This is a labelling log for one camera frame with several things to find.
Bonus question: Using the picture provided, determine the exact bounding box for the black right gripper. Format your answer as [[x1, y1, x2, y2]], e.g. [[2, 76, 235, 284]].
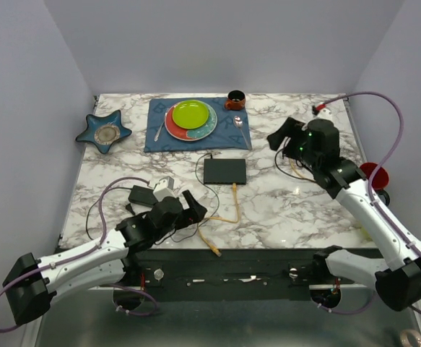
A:
[[266, 116, 319, 170]]

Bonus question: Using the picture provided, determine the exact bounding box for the black ethernet cable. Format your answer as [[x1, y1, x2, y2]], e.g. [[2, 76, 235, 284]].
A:
[[274, 150, 318, 180]]

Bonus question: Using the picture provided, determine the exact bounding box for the yellow ethernet cable two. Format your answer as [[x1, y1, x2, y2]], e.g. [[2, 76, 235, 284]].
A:
[[198, 182, 240, 257]]

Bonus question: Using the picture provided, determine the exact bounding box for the black network switch box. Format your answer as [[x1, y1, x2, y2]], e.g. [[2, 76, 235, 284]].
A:
[[204, 158, 247, 185]]

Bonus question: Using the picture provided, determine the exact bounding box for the thin black adapter output cable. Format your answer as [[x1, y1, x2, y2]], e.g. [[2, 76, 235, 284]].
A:
[[150, 152, 220, 244]]

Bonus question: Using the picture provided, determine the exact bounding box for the black power adapter brick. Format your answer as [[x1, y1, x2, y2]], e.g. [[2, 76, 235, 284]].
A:
[[128, 185, 157, 207]]

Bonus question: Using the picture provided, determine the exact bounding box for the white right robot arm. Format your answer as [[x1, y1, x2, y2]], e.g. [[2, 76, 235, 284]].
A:
[[267, 117, 421, 312]]

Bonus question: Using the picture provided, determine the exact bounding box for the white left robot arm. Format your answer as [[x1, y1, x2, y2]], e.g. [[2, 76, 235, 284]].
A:
[[3, 190, 207, 326]]

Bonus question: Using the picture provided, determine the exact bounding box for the silver spoon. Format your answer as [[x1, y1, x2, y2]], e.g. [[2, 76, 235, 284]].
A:
[[233, 116, 251, 150]]

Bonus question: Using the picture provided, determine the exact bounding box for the blue cloth placemat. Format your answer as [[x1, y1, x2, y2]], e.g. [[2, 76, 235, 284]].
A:
[[144, 97, 251, 153]]

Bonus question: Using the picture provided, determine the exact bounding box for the brown small cup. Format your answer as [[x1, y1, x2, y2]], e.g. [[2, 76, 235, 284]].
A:
[[224, 90, 246, 111]]

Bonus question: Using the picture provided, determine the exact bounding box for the red and teal plate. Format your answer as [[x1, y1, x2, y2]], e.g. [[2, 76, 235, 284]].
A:
[[165, 103, 218, 142]]

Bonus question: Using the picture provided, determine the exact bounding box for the green plate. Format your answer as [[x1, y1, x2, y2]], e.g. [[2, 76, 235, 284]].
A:
[[172, 100, 209, 129]]

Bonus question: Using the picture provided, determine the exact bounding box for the red skull pattern mug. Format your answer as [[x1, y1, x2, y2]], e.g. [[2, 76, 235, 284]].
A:
[[360, 162, 391, 206]]

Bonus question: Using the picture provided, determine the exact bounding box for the blue star shaped dish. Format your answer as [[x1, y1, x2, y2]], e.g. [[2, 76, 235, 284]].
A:
[[75, 110, 132, 154]]

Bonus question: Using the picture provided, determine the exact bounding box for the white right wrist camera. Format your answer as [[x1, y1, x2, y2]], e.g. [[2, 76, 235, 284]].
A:
[[313, 108, 334, 121]]

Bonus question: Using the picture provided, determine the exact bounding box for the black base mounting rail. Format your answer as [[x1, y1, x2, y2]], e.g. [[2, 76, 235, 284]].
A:
[[53, 247, 355, 303]]

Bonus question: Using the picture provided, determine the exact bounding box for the black mains plug cable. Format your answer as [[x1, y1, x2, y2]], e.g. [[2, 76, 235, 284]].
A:
[[86, 187, 135, 241]]

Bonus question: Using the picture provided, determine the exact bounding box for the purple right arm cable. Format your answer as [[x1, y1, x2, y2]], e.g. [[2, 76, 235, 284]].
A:
[[313, 92, 421, 321]]

